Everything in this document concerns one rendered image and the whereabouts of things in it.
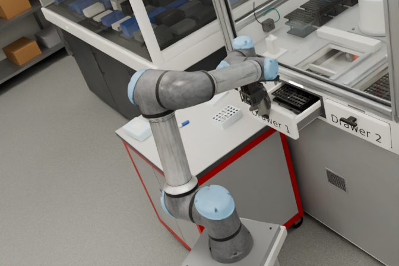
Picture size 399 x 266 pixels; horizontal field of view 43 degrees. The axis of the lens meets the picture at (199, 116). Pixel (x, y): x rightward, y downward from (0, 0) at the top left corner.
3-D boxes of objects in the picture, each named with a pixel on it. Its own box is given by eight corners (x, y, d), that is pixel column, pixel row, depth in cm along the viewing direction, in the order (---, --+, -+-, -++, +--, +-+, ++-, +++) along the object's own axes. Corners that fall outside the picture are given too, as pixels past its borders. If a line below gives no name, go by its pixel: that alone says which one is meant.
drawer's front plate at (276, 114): (296, 140, 200) (291, 118, 194) (249, 116, 222) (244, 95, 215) (299, 138, 200) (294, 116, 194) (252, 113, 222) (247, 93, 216)
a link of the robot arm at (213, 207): (228, 243, 159) (215, 212, 152) (195, 232, 167) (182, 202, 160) (247, 216, 166) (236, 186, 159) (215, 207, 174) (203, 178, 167)
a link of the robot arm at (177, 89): (185, 76, 136) (279, 50, 172) (156, 74, 143) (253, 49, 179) (189, 117, 139) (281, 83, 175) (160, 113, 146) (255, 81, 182)
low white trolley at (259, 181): (225, 296, 248) (180, 185, 206) (162, 232, 295) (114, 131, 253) (309, 226, 268) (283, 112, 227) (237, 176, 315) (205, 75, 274)
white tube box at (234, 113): (223, 130, 228) (221, 123, 226) (211, 124, 234) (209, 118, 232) (242, 115, 233) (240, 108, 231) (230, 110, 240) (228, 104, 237)
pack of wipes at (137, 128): (157, 131, 242) (153, 124, 240) (141, 142, 238) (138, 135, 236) (139, 122, 253) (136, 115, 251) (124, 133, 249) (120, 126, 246)
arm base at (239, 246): (241, 268, 162) (233, 246, 157) (202, 257, 170) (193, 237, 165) (260, 233, 171) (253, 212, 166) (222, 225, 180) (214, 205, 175)
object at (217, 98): (213, 107, 246) (212, 104, 245) (200, 104, 251) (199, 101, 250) (229, 92, 252) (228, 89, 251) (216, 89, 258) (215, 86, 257)
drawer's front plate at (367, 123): (388, 150, 181) (386, 126, 175) (327, 122, 203) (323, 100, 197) (391, 148, 182) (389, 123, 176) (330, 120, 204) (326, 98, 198)
